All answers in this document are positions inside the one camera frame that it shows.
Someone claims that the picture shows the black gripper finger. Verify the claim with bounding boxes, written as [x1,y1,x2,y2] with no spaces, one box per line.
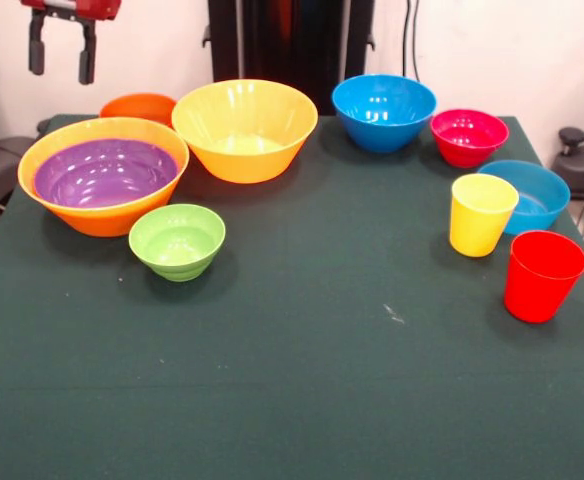
[77,18,97,86]
[27,8,48,77]

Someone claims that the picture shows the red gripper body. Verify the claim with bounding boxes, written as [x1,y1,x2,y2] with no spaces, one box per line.
[20,0,122,22]

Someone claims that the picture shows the purple bowl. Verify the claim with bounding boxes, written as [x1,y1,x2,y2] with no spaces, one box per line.
[33,138,180,210]

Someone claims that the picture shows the small orange bowl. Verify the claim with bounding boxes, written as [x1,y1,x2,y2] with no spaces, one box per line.
[99,92,178,127]

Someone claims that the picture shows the small green bowl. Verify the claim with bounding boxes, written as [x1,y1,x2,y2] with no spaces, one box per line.
[128,203,227,284]

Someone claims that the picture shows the deep blue bowl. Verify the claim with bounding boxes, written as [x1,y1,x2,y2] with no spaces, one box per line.
[331,73,439,154]

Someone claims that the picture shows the dark green tablecloth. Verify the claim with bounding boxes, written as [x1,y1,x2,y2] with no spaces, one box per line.
[0,113,584,480]

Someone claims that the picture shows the small pink bowl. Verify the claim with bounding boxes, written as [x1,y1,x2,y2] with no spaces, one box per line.
[430,108,511,170]

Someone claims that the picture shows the yellow cup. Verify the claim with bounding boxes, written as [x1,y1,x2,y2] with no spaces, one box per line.
[448,173,521,259]

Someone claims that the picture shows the shallow blue bowl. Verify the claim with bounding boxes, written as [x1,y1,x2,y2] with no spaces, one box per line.
[476,159,572,237]

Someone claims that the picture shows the red cup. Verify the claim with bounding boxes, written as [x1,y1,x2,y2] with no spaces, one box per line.
[503,230,584,325]

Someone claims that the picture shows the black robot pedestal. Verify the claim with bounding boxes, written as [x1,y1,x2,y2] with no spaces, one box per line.
[202,0,377,117]

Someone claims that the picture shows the black wall cable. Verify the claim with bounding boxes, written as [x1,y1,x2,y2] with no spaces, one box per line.
[402,0,422,82]

